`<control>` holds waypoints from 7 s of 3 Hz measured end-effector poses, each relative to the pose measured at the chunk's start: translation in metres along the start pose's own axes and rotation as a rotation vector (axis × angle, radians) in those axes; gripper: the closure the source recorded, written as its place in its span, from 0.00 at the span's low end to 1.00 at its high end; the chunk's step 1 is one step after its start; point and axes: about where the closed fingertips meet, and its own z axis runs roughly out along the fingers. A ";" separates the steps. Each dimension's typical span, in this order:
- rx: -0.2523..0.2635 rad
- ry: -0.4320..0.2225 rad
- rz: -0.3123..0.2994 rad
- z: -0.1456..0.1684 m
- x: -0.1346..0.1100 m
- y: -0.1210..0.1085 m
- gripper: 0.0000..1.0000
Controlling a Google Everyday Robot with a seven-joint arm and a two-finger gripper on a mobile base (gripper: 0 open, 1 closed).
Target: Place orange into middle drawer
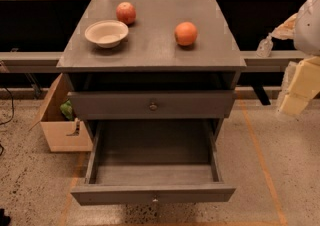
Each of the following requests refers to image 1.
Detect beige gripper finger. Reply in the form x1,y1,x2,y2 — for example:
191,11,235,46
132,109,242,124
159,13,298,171
278,56,320,116

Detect orange fruit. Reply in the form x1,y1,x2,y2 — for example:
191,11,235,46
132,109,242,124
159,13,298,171
174,22,198,46

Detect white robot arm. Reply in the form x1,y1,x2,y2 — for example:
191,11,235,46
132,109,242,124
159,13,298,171
277,0,320,117

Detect grey wooden drawer cabinet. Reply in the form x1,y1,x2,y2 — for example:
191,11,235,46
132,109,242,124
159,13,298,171
56,0,247,138

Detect open lower grey drawer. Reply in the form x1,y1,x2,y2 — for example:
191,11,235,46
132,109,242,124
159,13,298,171
71,119,235,205

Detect closed upper grey drawer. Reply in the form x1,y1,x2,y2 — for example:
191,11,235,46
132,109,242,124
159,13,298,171
68,91,235,120

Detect clear sanitizer bottle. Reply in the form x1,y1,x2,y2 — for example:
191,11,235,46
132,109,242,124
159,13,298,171
256,34,273,58

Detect red apple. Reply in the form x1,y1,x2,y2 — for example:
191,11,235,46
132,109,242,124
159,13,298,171
116,2,136,25

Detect beige paper bowl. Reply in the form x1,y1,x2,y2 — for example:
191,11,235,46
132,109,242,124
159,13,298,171
85,20,129,48

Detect green item in box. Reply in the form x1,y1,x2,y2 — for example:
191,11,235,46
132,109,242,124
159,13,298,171
60,100,74,121

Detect cardboard box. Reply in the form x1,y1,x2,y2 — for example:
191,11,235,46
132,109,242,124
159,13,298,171
31,74,92,152

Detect grey metal rail shelf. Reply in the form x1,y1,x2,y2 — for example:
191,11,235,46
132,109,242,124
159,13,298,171
0,50,307,73

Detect black cable on floor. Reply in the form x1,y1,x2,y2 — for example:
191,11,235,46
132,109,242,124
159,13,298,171
0,86,16,156

